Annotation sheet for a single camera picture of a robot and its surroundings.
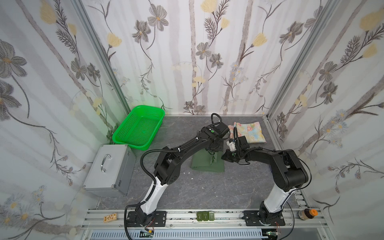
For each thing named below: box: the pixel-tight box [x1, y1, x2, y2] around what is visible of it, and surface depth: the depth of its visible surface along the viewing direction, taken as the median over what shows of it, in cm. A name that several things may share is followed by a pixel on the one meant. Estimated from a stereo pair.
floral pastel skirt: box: [227, 121, 267, 143], surface depth 110 cm
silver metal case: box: [82, 144, 137, 197], surface depth 77 cm
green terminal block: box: [196, 211, 215, 222], surface depth 75 cm
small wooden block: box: [103, 213, 118, 223], surface depth 75 cm
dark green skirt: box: [190, 148, 225, 173], surface depth 92 cm
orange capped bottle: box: [298, 208, 318, 221], surface depth 71 cm
